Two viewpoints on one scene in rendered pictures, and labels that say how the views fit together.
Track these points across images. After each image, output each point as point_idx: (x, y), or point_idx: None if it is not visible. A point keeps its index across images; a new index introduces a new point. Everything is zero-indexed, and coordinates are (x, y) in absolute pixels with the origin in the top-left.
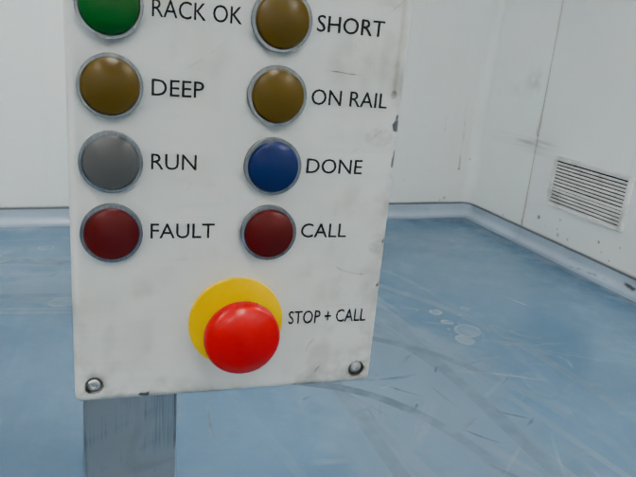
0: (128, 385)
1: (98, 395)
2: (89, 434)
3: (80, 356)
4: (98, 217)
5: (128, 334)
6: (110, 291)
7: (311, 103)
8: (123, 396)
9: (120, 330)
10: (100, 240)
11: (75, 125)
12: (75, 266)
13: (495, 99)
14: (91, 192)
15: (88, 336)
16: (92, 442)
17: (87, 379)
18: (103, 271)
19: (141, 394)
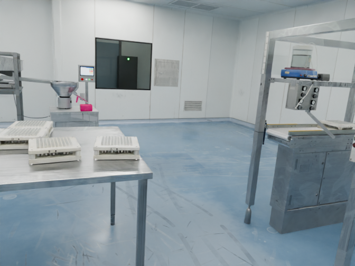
0: (353, 160)
1: (351, 160)
2: (354, 170)
3: (350, 155)
4: (354, 143)
5: (354, 155)
6: (354, 150)
7: None
8: (353, 161)
9: (354, 154)
10: (353, 145)
11: (354, 135)
12: (352, 147)
13: None
14: (354, 141)
15: (351, 154)
16: (354, 171)
17: (350, 158)
18: (354, 148)
19: (354, 162)
